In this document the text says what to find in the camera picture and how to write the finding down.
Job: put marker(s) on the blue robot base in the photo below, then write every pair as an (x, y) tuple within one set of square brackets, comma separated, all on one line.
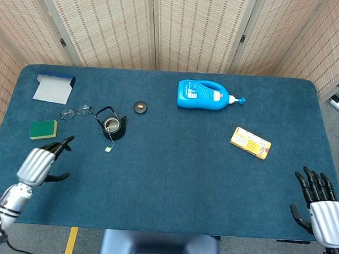
[(159, 248)]

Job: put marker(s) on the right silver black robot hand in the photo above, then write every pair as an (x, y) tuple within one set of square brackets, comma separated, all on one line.
[(328, 220)]

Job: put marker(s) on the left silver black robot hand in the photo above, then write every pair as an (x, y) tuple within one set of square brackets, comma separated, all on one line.
[(36, 166)]

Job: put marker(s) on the woven folding screen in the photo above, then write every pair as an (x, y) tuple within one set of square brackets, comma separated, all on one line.
[(112, 25)]

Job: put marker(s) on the blue pump bottle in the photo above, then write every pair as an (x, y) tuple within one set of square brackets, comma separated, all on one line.
[(200, 98)]

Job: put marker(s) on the green and yellow sponge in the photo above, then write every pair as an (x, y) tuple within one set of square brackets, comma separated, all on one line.
[(42, 129)]

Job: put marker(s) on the thin-framed eyeglasses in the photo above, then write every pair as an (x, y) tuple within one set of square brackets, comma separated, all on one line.
[(68, 115)]

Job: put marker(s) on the yellow cardboard box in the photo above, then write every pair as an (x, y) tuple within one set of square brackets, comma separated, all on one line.
[(250, 143)]

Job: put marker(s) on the blue table cloth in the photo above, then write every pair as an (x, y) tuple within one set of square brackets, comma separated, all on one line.
[(169, 176)]

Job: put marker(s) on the open blue white box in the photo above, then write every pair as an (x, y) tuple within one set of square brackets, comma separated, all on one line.
[(52, 91)]

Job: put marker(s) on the tea bag with green tag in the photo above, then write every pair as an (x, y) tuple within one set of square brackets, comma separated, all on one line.
[(108, 149)]

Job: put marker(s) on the black teapot lid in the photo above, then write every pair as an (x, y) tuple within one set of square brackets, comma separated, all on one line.
[(140, 108)]

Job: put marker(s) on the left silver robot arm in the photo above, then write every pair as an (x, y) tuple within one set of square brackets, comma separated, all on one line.
[(3, 214)]

